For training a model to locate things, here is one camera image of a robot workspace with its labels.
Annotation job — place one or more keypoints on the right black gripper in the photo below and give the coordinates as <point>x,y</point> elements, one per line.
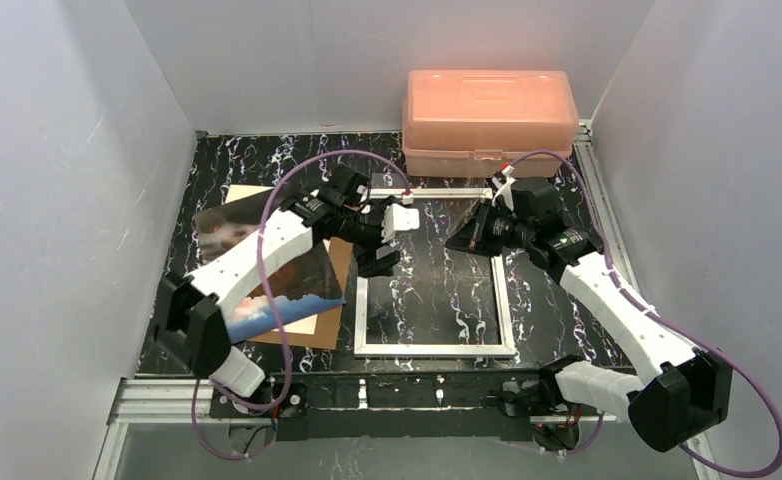
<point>482,230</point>

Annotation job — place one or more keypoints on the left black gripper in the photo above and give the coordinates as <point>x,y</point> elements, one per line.
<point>376,244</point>

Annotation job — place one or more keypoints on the sunset landscape photo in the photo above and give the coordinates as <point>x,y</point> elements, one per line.
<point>227,244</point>

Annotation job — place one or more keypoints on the white picture frame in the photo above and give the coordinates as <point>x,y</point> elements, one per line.
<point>439,303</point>

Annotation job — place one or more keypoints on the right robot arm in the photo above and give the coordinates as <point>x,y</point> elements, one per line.
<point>629,338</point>

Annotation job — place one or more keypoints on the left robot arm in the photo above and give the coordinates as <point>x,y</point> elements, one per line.
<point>191,311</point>

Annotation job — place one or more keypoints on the pink plastic storage box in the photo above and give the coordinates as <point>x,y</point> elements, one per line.
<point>470,123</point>

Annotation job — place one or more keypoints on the aluminium rail base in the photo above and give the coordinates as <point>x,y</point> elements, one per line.
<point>508,406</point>

